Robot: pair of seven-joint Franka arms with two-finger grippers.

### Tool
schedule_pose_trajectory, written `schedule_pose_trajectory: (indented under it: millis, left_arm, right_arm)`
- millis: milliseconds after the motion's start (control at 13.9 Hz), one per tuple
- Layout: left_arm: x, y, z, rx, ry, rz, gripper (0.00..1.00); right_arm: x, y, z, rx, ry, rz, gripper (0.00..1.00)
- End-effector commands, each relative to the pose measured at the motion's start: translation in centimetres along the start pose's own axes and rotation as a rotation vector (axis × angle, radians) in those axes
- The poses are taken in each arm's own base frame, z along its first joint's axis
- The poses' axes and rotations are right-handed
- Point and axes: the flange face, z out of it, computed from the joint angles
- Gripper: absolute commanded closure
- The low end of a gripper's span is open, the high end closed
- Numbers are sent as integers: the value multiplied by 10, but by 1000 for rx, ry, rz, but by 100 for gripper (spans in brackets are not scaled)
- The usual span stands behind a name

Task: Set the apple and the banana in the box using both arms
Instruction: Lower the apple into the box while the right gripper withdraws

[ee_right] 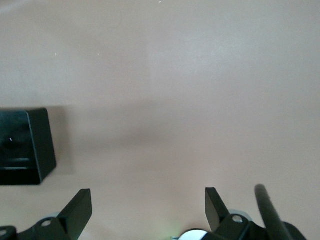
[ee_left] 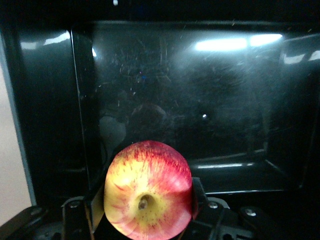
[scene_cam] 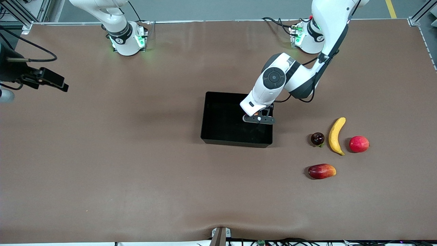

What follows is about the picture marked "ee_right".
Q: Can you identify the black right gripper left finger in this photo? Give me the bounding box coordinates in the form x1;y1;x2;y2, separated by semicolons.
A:
0;188;93;240

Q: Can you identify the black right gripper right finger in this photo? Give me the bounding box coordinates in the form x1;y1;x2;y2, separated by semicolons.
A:
204;186;307;240

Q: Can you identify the black plastic box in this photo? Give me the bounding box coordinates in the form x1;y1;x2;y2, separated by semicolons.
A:
0;107;58;187

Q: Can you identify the black cable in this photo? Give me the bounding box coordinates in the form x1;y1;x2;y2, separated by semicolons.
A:
254;184;294;240

